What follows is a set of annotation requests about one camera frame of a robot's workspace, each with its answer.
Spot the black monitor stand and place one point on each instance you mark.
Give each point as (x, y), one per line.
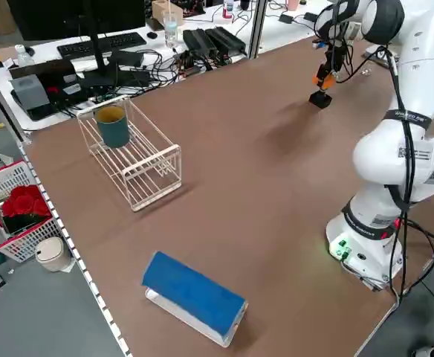
(99, 56)

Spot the black button box base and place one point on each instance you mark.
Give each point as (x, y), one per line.
(320, 100)

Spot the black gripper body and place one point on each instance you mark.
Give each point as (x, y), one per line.
(334, 57)

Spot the white labelled bottle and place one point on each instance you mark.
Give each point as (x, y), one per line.
(229, 9)

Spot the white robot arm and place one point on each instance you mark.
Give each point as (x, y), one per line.
(384, 163)

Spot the grey box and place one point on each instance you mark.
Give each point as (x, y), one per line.
(29, 93)

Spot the clear water bottle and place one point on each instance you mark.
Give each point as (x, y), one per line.
(172, 35)
(24, 57)

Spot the black computer monitor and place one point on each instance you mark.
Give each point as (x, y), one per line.
(53, 18)

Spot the black power supply unit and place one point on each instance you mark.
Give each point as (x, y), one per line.
(226, 39)
(198, 42)

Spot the brown cardboard box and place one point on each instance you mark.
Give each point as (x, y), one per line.
(161, 13)

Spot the teal cylinder cup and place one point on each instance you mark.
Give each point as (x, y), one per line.
(114, 130)

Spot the clear measuring cup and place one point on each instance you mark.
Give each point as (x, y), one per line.
(366, 72)

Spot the aluminium frame post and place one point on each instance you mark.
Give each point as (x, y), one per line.
(258, 29)

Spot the red roses bunch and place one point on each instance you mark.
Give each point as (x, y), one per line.
(24, 202)

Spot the blue covered stand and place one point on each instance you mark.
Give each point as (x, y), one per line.
(191, 290)

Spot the pink cup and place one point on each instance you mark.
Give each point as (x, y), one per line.
(292, 4)

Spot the small white trash bin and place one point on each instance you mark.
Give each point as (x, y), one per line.
(51, 256)

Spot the red white shopping basket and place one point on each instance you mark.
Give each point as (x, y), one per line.
(27, 241)

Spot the black computer mouse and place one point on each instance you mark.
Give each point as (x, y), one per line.
(152, 35)

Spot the black keyboard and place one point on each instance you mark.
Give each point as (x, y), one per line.
(90, 46)

